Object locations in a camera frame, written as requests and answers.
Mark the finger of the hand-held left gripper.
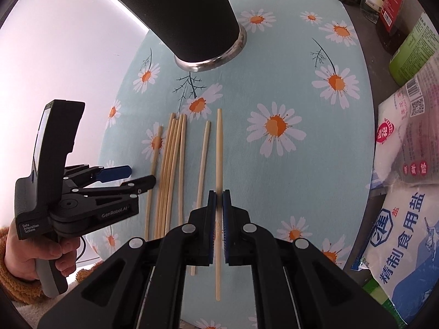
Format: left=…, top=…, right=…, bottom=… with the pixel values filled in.
left=70, top=175, right=157, bottom=202
left=63, top=165, right=133, bottom=188

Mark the white and blue bag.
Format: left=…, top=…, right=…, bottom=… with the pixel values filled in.
left=351, top=182, right=439, bottom=328

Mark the person's left forearm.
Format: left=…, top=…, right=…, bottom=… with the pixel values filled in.
left=0, top=226, right=47, bottom=305

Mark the daisy print blue tablecloth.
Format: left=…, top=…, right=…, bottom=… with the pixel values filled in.
left=84, top=0, right=376, bottom=329

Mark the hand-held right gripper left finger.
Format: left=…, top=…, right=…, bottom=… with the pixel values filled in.
left=37, top=190, right=220, bottom=329

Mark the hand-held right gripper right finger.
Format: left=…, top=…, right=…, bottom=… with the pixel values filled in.
left=221, top=189, right=409, bottom=329

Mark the person's left hand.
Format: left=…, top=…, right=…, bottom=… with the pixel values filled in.
left=4, top=217, right=83, bottom=281

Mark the red label sauce bottle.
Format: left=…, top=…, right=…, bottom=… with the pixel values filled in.
left=375, top=0, right=412, bottom=56

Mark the pale bamboo chopstick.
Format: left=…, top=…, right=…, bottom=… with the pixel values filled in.
left=215, top=109, right=223, bottom=303

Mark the bunch of wooden chopsticks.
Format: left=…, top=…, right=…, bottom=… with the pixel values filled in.
left=144, top=112, right=211, bottom=276

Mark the black utensil holder cup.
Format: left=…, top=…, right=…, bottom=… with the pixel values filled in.
left=112, top=0, right=247, bottom=72

